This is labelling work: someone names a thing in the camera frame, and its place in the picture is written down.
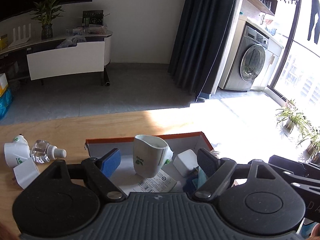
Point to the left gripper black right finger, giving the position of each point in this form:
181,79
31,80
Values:
218,172

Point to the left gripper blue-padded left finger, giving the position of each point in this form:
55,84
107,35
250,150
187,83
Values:
98,172

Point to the white square usb charger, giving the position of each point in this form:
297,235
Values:
185,162

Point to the white plug-in repellent heater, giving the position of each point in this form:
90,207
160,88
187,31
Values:
150,154

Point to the white product box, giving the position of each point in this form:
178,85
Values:
161,184

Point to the clear liquid refill bottle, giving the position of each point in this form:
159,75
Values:
43,152

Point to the white green-leaf plug heater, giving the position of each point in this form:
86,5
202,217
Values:
17,151

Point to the person's right hand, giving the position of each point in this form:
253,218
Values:
315,234

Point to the orange-rimmed cardboard box tray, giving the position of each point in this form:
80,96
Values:
125,171

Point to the potted spider plant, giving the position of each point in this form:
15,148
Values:
292,118

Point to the silver washing machine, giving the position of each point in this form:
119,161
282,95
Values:
249,60

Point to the blue plastic bag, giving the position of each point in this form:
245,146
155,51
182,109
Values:
5,102

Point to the white yellow cardboard box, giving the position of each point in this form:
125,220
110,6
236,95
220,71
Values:
3,83

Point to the white tv console cabinet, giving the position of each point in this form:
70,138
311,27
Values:
46,60

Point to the dark blue curtain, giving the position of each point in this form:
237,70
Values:
200,40

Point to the white wifi router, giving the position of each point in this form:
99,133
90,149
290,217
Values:
21,35

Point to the dark green display box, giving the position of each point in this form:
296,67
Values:
92,17

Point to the yellow tin box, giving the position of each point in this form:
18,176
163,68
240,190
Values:
3,41

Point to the bamboo plant in dark vase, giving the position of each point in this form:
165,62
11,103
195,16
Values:
45,11

